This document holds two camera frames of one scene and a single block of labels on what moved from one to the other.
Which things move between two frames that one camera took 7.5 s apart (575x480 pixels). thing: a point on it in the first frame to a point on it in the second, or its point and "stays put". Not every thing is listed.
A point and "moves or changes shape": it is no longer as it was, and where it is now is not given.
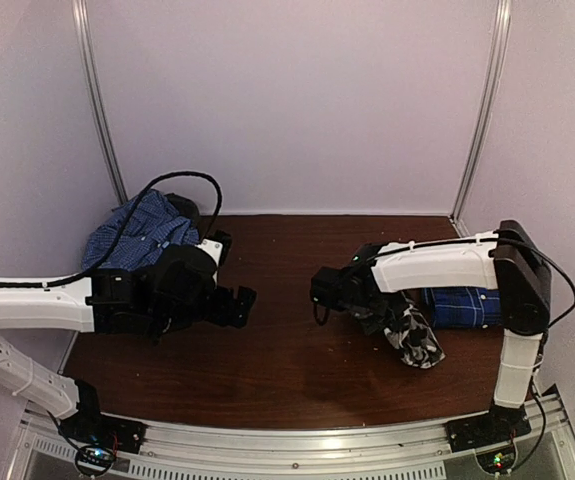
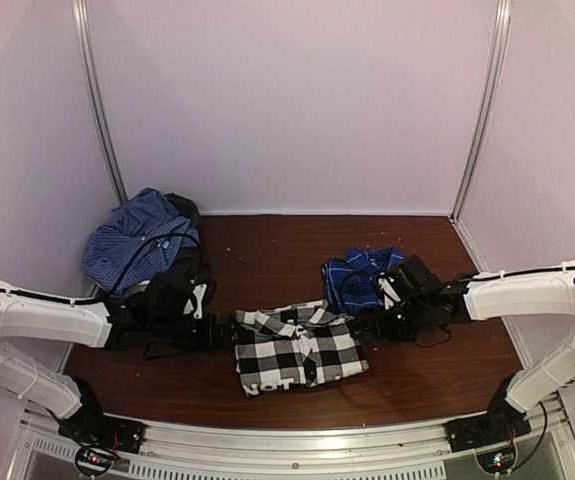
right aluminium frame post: [484, 133] stays put
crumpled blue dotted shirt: [152, 226] stays put
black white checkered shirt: [415, 339] to [294, 345]
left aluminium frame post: [96, 98] stays put
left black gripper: [237, 317] to [211, 340]
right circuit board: [499, 461] stays put
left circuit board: [94, 460] stays put
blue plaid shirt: [464, 307] moves or changes shape
